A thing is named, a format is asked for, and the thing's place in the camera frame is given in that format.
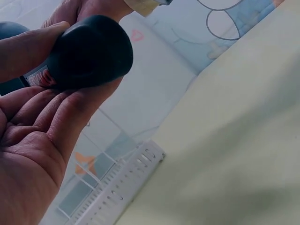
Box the person's right hand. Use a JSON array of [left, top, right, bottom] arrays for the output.
[[41, 0, 135, 28]]

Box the person's left hand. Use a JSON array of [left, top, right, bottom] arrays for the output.
[[0, 21, 124, 225]]

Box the black tool handle with label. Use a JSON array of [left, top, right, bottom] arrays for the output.
[[0, 15, 134, 97]]

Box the pale yellow object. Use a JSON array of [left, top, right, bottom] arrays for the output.
[[124, 0, 174, 18]]

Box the white slotted plastic strip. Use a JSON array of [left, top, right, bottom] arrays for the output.
[[67, 140, 166, 225]]

